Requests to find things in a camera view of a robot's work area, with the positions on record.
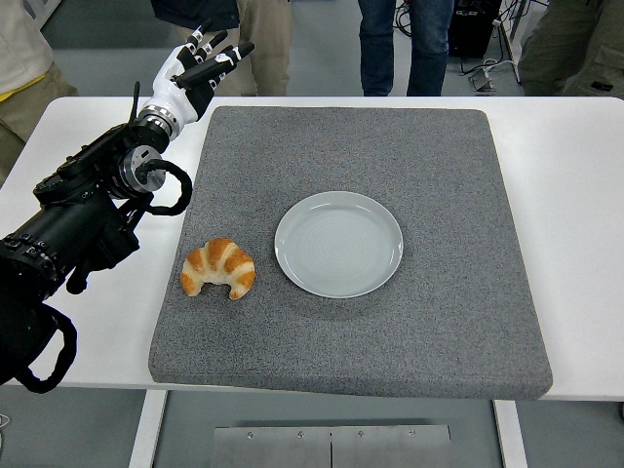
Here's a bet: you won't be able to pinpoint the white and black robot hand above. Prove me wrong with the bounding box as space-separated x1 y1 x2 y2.
140 19 255 126

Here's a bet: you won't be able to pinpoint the golden croissant bread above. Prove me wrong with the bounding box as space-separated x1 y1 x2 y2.
179 237 256 301

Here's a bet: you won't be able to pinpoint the pale grey round plate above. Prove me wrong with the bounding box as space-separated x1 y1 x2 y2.
273 190 405 299

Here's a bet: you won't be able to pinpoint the grey metal plate with screws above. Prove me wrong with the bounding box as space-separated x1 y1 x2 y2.
213 424 454 468

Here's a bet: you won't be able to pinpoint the person in cream jacket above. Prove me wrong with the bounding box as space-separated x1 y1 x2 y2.
0 0 79 186

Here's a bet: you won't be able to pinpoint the person in blue jeans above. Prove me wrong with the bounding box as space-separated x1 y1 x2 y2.
357 0 449 98

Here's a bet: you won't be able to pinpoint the grey speckled foam mat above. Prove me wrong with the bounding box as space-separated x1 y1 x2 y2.
147 105 555 402

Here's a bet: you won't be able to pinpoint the black equipment box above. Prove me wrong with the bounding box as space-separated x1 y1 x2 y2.
447 0 503 59

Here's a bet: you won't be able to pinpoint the small grey floor device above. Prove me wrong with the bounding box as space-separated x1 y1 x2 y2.
467 67 496 93

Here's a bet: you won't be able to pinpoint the white desk leg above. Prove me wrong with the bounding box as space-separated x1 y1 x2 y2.
496 19 523 83

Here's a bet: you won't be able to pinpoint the white table leg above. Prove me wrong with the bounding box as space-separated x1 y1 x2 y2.
127 389 170 468
491 399 528 468

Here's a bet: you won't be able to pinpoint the person in olive clothing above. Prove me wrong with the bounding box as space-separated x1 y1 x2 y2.
516 0 624 98

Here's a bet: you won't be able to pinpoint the black hanging cables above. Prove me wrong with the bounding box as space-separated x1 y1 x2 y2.
393 0 416 39

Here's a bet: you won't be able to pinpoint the white floor cable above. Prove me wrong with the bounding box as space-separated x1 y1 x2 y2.
460 57 517 78

